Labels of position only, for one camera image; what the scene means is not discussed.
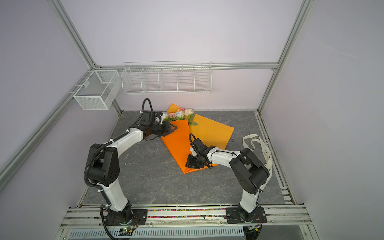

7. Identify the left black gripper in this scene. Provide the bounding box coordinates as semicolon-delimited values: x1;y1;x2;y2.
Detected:
150;120;178;138

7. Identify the orange wrapping paper sheet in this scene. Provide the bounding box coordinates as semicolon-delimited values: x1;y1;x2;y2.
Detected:
160;103;235;175

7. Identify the cream fake rose stem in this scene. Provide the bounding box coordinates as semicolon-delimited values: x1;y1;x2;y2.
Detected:
184;109;198;126

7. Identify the white fake rose stem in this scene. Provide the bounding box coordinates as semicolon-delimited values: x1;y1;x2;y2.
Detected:
175;111;186;120

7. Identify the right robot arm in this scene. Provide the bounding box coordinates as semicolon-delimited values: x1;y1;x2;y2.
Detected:
186;134;272;224

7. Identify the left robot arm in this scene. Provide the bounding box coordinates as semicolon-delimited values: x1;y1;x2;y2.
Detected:
84;98;178;225

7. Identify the small white mesh basket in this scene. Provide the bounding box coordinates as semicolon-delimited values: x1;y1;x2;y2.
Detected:
74;70;122;111

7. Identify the white printed ribbon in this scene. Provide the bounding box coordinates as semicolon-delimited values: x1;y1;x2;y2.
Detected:
243;134;274;191

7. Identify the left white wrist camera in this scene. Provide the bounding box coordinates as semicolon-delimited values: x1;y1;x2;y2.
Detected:
155;112;168;125

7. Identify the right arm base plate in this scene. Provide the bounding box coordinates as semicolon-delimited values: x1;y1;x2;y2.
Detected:
225;206;267;224

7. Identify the long white wire basket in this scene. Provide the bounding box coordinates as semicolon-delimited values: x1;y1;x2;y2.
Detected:
122;61;213;94

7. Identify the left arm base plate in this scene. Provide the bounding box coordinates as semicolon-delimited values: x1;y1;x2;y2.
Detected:
105;209;148;226

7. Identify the aluminium front rail frame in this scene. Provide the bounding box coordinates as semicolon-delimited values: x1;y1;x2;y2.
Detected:
55;204;319;240

